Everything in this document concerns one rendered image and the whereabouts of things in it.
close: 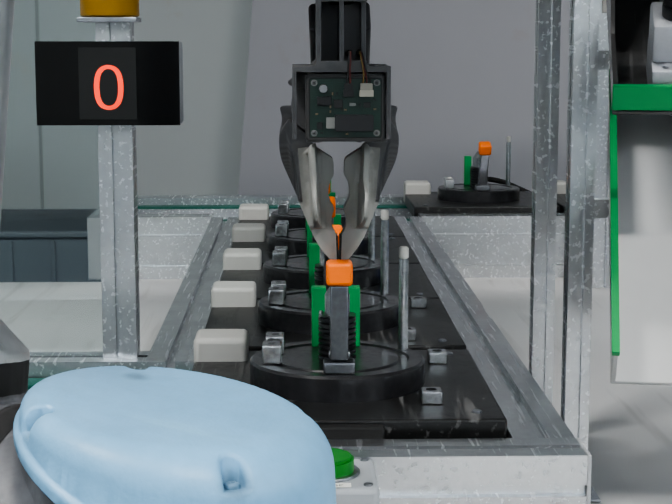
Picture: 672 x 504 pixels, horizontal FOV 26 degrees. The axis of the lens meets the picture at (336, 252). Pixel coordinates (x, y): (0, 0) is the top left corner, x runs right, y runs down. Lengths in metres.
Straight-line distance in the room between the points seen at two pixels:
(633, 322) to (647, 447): 0.30
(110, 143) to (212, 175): 4.09
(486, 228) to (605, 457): 1.02
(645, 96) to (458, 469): 0.31
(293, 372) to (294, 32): 3.78
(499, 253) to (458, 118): 2.31
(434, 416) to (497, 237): 1.30
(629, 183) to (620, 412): 0.39
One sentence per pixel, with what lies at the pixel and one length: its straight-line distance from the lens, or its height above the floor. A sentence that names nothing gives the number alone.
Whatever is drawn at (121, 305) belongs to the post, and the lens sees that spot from 1.31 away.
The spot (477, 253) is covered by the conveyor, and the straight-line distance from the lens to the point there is 2.35.
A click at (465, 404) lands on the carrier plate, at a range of 1.11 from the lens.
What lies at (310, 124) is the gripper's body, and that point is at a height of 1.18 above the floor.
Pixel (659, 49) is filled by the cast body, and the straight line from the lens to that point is 1.10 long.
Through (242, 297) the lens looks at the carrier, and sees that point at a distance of 1.49.
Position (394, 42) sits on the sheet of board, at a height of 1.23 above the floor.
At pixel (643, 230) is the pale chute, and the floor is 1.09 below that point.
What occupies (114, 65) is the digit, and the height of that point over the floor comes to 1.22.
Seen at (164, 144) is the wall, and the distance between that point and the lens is 5.44.
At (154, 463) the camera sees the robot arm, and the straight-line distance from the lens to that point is 0.49.
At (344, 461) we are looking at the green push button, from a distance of 0.95.
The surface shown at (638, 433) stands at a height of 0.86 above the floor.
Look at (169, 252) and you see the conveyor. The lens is 2.34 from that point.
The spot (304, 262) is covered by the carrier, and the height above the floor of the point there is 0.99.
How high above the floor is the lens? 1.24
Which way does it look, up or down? 8 degrees down
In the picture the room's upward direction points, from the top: straight up
